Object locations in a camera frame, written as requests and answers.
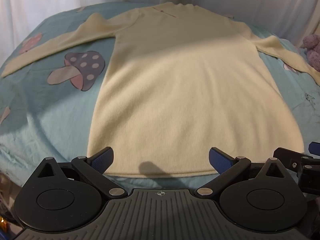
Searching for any purple plush toy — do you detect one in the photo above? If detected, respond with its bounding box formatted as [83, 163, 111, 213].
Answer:
[302, 33, 320, 72]

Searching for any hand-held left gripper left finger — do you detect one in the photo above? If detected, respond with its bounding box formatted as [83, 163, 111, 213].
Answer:
[37, 147, 128, 198]

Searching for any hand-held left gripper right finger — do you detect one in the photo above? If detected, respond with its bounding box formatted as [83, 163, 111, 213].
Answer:
[196, 147, 286, 197]

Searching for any blue mushroom print bedsheet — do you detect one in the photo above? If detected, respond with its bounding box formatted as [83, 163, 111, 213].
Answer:
[0, 2, 320, 230]

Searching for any cream knit sweater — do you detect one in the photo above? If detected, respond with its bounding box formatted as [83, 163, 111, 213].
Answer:
[1, 2, 320, 179]

